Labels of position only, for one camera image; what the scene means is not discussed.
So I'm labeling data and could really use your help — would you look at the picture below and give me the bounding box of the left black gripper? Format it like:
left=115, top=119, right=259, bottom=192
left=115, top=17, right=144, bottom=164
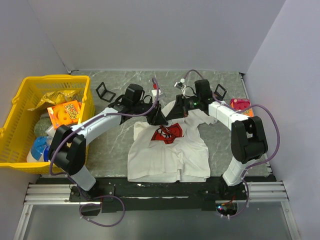
left=133, top=98, right=169, bottom=126

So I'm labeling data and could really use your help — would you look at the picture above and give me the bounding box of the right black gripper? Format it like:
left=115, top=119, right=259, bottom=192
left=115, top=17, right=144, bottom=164
left=165, top=94, right=201, bottom=121

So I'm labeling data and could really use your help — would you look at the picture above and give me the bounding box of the white Coca-Cola t-shirt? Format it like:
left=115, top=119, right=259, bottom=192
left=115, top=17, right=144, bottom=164
left=127, top=109, right=217, bottom=183

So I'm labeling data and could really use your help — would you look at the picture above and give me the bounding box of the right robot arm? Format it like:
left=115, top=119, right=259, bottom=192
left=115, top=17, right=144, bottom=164
left=165, top=79, right=268, bottom=200

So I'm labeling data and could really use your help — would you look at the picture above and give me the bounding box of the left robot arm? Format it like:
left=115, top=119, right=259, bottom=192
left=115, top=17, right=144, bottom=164
left=47, top=78, right=167, bottom=201

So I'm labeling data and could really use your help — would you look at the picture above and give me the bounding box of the black folding mirror right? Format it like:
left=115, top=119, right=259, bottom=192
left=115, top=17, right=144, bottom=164
left=214, top=83, right=227, bottom=101

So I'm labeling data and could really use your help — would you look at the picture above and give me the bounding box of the black folding mirror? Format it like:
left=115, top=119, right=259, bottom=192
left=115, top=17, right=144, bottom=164
left=95, top=82, right=116, bottom=103
left=214, top=83, right=227, bottom=101

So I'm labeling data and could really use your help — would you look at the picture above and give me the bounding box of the black folding mirror left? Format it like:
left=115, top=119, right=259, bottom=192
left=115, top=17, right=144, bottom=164
left=95, top=82, right=116, bottom=103

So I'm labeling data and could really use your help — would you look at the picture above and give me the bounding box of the pink orange sponge box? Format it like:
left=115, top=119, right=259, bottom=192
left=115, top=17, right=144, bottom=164
left=229, top=98, right=254, bottom=117

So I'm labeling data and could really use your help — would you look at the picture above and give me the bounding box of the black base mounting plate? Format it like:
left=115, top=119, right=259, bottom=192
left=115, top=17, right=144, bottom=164
left=68, top=173, right=277, bottom=213

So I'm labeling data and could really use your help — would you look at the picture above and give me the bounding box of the orange Scrub Daddy box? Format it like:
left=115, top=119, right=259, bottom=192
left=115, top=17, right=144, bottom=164
left=47, top=100, right=82, bottom=130

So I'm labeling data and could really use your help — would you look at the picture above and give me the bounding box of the gold snack bag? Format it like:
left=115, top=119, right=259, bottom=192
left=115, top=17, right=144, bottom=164
left=28, top=89, right=81, bottom=111

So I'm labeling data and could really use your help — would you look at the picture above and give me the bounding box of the blue white canister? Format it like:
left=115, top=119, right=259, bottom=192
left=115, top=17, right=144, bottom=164
left=42, top=146, right=50, bottom=162

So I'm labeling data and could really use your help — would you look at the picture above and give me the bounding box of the green scrub sponge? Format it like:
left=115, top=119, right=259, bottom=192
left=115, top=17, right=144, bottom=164
left=33, top=117, right=52, bottom=138

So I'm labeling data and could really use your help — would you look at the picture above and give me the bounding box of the blue lid white container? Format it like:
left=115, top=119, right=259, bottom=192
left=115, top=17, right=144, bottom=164
left=26, top=136, right=50, bottom=163

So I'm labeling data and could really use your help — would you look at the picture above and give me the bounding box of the yellow plastic basket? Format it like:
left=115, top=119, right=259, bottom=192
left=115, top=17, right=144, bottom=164
left=0, top=74, right=95, bottom=175

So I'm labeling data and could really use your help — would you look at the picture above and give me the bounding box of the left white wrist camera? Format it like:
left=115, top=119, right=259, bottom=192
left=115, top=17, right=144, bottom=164
left=151, top=89, right=166, bottom=101

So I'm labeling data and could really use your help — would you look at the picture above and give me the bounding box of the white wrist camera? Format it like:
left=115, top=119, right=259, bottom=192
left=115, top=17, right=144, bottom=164
left=151, top=89, right=166, bottom=101
left=174, top=78, right=186, bottom=91

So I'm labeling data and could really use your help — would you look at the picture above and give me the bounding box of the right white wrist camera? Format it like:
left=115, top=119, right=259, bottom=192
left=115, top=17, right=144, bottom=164
left=174, top=78, right=186, bottom=91

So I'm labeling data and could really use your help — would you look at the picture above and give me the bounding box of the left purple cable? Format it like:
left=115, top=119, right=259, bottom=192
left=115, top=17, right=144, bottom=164
left=48, top=77, right=161, bottom=228

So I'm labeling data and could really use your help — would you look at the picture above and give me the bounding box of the aluminium rail frame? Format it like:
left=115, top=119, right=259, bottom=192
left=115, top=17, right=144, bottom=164
left=13, top=181, right=83, bottom=240

